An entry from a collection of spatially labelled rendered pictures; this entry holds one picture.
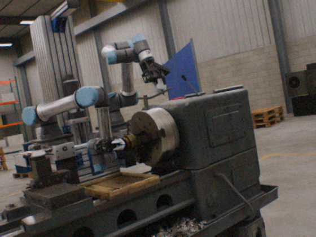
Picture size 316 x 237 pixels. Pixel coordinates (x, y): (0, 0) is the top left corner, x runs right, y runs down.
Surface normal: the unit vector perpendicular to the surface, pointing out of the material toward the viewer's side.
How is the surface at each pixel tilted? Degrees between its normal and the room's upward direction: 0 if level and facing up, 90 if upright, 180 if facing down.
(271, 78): 90
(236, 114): 90
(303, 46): 90
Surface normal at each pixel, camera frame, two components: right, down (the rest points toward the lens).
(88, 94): -0.18, 0.07
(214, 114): 0.61, -0.07
